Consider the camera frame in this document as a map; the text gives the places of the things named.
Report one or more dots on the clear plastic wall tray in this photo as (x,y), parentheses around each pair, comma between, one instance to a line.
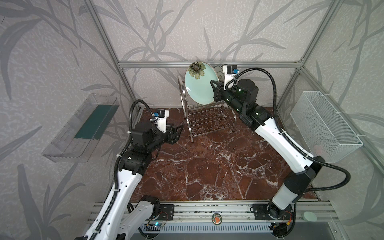
(80,136)

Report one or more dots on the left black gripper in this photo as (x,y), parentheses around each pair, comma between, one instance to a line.
(171,134)

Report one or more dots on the pale green flower plate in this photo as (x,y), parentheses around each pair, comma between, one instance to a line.
(198,82)

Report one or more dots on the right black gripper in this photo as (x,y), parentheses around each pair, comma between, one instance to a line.
(222,92)

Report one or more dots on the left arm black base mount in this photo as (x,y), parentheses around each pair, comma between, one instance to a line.
(163,212)

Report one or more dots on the aluminium cage frame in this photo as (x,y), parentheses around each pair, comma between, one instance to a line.
(337,46)

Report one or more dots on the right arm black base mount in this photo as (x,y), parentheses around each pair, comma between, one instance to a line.
(266,212)

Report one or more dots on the pale green round puck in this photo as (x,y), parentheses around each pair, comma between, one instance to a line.
(309,216)

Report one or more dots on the white plate thin teal rim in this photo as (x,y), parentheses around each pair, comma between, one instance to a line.
(220,74)

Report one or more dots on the white wire mesh basket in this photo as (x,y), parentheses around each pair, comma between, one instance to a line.
(324,129)

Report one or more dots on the round orange sticker badge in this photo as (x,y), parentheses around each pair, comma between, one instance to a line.
(217,219)

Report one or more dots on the steel two-tier dish rack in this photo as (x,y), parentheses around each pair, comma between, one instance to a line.
(205,119)

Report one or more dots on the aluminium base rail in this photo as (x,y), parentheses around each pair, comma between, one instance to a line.
(196,218)

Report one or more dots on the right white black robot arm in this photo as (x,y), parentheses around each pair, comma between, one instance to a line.
(304,166)

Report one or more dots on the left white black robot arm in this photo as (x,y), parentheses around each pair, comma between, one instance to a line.
(130,166)

